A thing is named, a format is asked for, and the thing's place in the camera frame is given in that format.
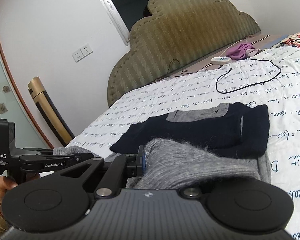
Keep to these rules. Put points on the pile of mixed clothes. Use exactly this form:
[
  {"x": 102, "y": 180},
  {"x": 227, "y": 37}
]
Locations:
[{"x": 292, "y": 41}]

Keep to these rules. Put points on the person's left hand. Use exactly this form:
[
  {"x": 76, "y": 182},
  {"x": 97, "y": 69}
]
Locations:
[{"x": 6, "y": 184}]

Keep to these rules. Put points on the white power strip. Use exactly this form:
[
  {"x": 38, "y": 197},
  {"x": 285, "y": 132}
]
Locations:
[{"x": 220, "y": 60}]

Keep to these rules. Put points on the purple garment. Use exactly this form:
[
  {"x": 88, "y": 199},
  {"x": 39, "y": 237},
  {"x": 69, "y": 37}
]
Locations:
[{"x": 241, "y": 51}]

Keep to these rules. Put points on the white quilt with blue script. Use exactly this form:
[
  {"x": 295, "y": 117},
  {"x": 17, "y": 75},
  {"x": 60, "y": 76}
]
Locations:
[{"x": 270, "y": 78}]

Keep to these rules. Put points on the olive padded headboard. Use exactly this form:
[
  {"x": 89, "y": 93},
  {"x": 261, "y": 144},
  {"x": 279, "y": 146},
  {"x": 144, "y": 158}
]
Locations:
[{"x": 177, "y": 33}]

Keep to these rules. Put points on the white wall socket pair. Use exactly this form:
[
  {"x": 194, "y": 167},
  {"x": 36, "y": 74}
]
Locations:
[{"x": 82, "y": 52}]

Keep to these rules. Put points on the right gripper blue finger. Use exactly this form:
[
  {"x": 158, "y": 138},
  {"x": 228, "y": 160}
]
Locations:
[{"x": 140, "y": 161}]

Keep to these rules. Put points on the grey sweater with navy sleeves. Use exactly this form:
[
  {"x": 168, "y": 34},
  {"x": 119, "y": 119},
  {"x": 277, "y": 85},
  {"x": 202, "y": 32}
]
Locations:
[{"x": 185, "y": 148}]

